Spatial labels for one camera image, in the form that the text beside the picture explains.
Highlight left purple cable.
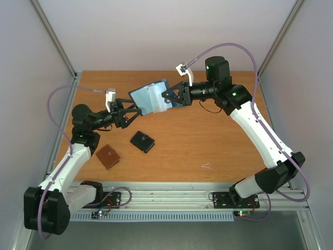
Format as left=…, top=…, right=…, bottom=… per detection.
left=37, top=85, right=107, bottom=240

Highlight brown card holder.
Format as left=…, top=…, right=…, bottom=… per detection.
left=96, top=144, right=120, bottom=169

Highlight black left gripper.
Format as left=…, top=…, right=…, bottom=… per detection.
left=90, top=97, right=142, bottom=130

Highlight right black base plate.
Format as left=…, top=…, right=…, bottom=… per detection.
left=209, top=192, right=260, bottom=209

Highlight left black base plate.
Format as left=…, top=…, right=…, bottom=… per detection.
left=100, top=192, right=121, bottom=209

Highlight right aluminium corner post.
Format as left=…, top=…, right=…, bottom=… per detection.
left=258, top=0, right=305, bottom=77

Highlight left small circuit board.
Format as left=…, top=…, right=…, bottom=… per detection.
left=91, top=210, right=108, bottom=219

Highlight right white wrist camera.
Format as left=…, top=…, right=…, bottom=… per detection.
left=175, top=63, right=194, bottom=86

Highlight left aluminium corner post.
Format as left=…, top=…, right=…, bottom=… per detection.
left=30, top=0, right=79, bottom=79

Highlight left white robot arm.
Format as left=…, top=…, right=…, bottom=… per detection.
left=23, top=98, right=142, bottom=236

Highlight aluminium rail base frame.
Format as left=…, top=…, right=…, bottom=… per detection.
left=27, top=182, right=310, bottom=213

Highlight black card holder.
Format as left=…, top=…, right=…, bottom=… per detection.
left=130, top=131, right=155, bottom=154

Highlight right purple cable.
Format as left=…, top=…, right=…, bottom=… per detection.
left=186, top=43, right=312, bottom=221

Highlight small circuit board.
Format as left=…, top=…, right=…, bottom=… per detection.
left=91, top=210, right=108, bottom=219
left=234, top=210, right=252, bottom=217

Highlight dark blue card holder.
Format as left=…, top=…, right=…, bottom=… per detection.
left=128, top=78, right=183, bottom=116

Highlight right small circuit board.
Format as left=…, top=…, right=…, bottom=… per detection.
left=234, top=210, right=252, bottom=217

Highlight slotted grey cable duct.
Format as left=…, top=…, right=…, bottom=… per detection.
left=70, top=211, right=234, bottom=222

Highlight aluminium corner post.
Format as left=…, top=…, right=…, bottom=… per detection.
left=258, top=0, right=305, bottom=77
left=30, top=0, right=79, bottom=79

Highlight purple cable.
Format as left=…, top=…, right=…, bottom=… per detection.
left=186, top=43, right=312, bottom=221
left=37, top=85, right=107, bottom=240

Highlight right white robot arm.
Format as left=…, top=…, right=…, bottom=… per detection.
left=161, top=56, right=305, bottom=207

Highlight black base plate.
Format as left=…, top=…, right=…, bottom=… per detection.
left=209, top=192, right=260, bottom=209
left=100, top=192, right=121, bottom=209

